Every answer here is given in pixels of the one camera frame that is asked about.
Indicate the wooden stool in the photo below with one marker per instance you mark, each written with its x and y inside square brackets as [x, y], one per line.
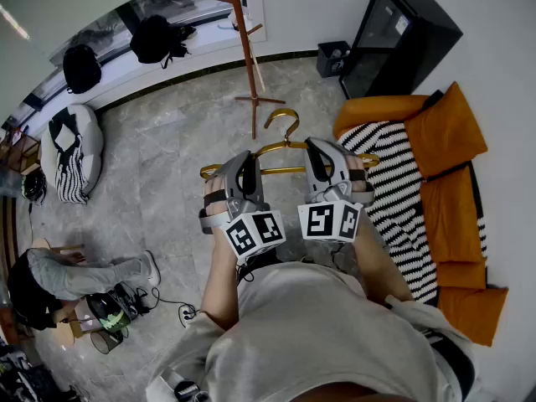
[67, 248]

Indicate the black white striped blanket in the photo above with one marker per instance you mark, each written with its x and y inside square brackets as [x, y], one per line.
[398, 191]

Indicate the person's right forearm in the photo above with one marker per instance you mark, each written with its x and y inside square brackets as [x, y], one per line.
[377, 258]

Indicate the black white striped cloth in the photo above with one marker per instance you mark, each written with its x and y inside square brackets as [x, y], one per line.
[71, 174]

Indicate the person's right hand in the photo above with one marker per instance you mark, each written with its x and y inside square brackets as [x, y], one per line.
[359, 170]

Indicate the white power strip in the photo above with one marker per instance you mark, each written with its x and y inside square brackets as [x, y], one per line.
[187, 312]

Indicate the orange sofa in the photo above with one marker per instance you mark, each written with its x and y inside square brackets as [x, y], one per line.
[452, 216]

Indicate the black rounded backpack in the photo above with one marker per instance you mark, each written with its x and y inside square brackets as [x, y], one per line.
[81, 69]

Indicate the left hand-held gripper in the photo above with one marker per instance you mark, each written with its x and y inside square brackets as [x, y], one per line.
[255, 228]

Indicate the orange square cushion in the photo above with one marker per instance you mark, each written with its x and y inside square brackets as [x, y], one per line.
[448, 132]

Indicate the person's left hand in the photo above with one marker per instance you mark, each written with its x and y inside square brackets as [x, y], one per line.
[214, 191]

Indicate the black glass-door cabinet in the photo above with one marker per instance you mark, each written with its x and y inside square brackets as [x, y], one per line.
[398, 44]

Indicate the black plastic bin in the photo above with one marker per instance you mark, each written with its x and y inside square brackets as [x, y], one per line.
[331, 63]

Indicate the white beanbag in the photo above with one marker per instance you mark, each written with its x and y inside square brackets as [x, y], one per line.
[90, 132]

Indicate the person's left forearm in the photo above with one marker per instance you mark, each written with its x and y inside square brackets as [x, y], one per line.
[222, 283]

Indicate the gold metal hanger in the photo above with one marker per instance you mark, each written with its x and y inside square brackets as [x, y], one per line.
[280, 168]

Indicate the wooden shelf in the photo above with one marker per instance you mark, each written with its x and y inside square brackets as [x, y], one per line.
[23, 153]

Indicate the person's grey shirt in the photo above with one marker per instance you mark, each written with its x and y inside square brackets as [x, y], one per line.
[314, 333]

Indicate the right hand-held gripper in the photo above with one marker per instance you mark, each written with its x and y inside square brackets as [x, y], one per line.
[322, 220]

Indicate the brown wooden coat rack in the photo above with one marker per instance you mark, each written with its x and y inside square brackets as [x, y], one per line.
[243, 36]

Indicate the black green helmet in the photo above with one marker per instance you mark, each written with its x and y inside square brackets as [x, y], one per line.
[111, 312]

